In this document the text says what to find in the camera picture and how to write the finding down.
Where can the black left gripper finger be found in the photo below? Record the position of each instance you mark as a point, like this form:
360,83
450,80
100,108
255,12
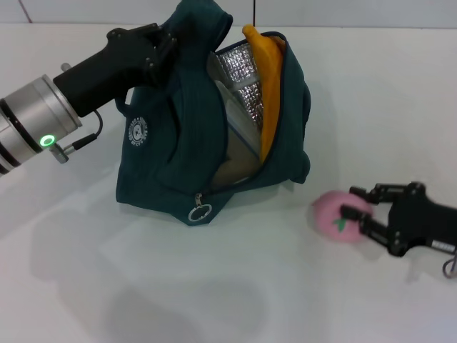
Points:
157,34
162,64

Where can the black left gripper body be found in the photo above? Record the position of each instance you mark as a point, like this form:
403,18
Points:
103,73

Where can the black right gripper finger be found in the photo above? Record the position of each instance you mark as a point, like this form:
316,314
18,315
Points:
371,228
385,193

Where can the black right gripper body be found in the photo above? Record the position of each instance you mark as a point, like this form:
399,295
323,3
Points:
417,221

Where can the pink peach toy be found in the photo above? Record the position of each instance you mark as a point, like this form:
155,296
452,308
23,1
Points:
332,214

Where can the dark teal insulated lunch bag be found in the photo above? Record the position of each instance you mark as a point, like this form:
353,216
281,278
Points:
160,160

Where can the yellow banana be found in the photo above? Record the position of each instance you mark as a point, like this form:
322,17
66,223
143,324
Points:
269,89

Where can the clear container with blue rim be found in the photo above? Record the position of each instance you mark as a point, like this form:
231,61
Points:
235,153

